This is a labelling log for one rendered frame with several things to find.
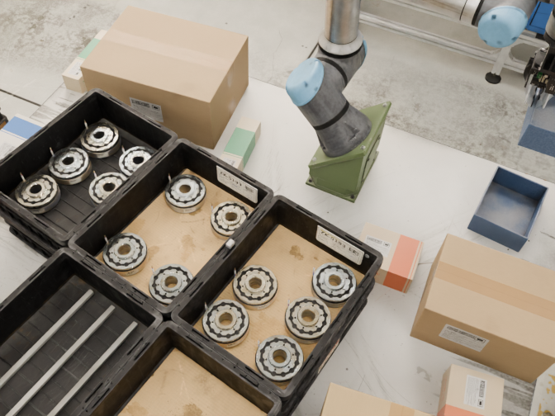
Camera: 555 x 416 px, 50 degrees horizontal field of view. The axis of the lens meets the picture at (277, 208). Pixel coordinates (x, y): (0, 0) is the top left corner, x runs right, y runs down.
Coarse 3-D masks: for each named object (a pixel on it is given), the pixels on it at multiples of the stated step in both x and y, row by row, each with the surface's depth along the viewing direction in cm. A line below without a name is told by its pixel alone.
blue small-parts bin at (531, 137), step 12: (528, 108) 142; (540, 108) 143; (552, 108) 143; (528, 120) 134; (540, 120) 141; (552, 120) 141; (528, 132) 132; (540, 132) 131; (552, 132) 130; (528, 144) 135; (540, 144) 134; (552, 144) 132; (552, 156) 135
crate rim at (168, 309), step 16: (176, 144) 151; (192, 144) 151; (160, 160) 148; (144, 176) 145; (240, 176) 146; (128, 192) 142; (272, 192) 143; (256, 208) 140; (112, 272) 129; (128, 288) 127; (160, 304) 126; (176, 304) 126
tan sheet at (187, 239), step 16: (208, 192) 155; (224, 192) 155; (160, 208) 152; (208, 208) 152; (144, 224) 149; (160, 224) 149; (176, 224) 149; (192, 224) 149; (208, 224) 149; (160, 240) 146; (176, 240) 146; (192, 240) 146; (208, 240) 147; (160, 256) 144; (176, 256) 144; (192, 256) 144; (208, 256) 144; (144, 272) 141; (192, 272) 141; (144, 288) 139
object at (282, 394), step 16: (304, 208) 141; (256, 224) 138; (320, 224) 139; (240, 240) 135; (352, 240) 136; (224, 256) 133; (208, 272) 130; (368, 272) 132; (192, 288) 128; (352, 304) 127; (176, 320) 124; (336, 320) 126; (224, 352) 120; (320, 352) 122; (240, 368) 118; (304, 368) 119; (272, 384) 117
